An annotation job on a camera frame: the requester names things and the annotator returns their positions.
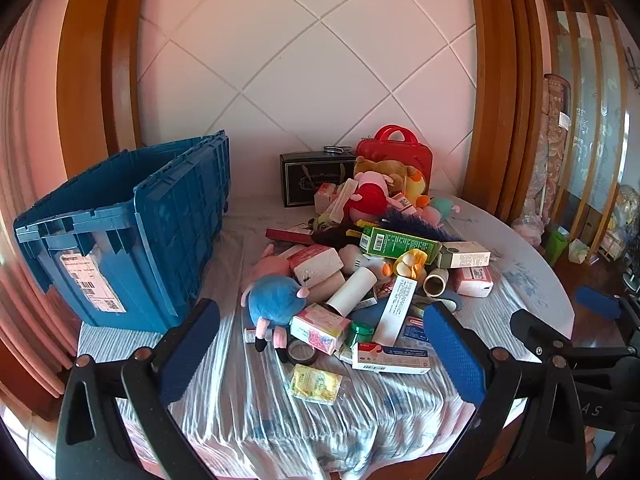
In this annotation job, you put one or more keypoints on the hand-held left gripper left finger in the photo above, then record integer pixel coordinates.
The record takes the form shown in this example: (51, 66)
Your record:
(190, 350)

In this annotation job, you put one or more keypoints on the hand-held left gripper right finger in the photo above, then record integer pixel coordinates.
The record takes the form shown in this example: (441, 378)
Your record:
(455, 355)

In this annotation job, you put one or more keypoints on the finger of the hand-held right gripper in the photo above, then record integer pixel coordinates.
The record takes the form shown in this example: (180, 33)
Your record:
(537, 332)
(597, 302)

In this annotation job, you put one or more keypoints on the blue box red label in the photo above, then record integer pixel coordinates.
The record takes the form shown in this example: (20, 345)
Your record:
(415, 332)

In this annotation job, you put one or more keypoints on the white red medicine box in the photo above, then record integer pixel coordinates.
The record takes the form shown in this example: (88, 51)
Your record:
(390, 360)

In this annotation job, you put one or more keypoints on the green lid jar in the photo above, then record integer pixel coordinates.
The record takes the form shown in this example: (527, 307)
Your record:
(361, 332)

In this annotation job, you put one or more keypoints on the pink pig plush blue body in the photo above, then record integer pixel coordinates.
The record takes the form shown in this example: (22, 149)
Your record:
(275, 300)

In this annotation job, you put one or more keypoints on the dark tape roll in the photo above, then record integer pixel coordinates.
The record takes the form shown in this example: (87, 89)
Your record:
(301, 355)

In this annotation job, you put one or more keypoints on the blue plastic storage crate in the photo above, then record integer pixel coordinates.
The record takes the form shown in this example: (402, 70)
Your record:
(165, 240)

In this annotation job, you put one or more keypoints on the white paper roll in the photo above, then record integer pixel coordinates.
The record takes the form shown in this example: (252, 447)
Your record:
(350, 292)

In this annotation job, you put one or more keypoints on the yellow packet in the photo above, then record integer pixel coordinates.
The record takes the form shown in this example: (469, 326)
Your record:
(315, 385)

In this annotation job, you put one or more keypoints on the small white red box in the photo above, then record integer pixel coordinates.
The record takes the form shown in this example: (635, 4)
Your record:
(250, 335)

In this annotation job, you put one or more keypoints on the green plastic container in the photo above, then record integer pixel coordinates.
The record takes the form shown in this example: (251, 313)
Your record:
(556, 249)

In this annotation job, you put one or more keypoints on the cardboard core tape roll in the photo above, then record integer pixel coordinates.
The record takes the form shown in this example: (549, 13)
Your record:
(436, 282)

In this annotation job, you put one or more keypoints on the white striped tablecloth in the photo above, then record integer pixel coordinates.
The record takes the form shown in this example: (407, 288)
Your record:
(390, 415)

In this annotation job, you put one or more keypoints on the white grey box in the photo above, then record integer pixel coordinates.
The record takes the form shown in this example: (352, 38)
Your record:
(465, 255)

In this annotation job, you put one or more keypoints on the pink plastic bag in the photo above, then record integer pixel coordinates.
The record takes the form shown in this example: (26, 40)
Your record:
(529, 229)

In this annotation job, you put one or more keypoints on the green carton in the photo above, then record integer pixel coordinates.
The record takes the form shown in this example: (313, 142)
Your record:
(400, 242)

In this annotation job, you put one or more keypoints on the floral tissue pack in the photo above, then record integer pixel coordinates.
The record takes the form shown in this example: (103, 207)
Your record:
(320, 327)

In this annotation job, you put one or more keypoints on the dark blue feather duster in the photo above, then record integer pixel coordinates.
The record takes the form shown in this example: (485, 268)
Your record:
(415, 225)

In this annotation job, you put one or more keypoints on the white plastic toy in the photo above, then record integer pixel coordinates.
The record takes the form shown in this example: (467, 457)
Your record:
(357, 260)

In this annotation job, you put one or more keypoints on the beige box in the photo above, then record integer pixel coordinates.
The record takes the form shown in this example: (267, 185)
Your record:
(327, 287)

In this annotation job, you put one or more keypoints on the teal plush toy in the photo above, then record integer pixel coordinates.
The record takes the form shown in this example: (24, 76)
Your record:
(442, 208)

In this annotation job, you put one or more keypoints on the white red barcode box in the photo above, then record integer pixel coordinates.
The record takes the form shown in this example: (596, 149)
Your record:
(401, 203)

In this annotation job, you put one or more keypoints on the dark brown plush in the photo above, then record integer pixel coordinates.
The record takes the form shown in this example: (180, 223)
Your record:
(332, 236)

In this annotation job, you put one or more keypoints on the floral rolled cloth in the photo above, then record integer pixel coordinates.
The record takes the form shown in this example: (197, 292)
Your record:
(555, 135)

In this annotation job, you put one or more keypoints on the pink pig plush red dress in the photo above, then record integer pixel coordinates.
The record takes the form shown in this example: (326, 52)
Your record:
(372, 197)

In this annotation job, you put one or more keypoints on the light green plush toy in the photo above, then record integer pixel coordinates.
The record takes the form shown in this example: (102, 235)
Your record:
(320, 221)

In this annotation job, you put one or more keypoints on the long white red print box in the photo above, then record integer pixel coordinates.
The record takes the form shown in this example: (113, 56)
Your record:
(342, 200)

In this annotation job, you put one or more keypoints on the wooden glass partition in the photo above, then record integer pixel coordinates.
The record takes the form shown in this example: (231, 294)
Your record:
(600, 110)

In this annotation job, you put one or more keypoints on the brown teddy bear plush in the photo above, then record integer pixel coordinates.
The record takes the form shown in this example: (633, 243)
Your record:
(385, 167)

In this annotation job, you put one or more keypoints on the small pink white box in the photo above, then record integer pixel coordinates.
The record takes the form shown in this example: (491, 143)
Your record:
(324, 197)

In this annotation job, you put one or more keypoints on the red toy case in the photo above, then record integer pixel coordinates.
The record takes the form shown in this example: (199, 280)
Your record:
(400, 152)

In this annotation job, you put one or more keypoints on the black gift box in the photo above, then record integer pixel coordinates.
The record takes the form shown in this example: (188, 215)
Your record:
(310, 177)

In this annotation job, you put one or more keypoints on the wooden wall frame post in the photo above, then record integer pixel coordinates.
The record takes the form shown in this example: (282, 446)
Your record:
(500, 85)
(100, 85)

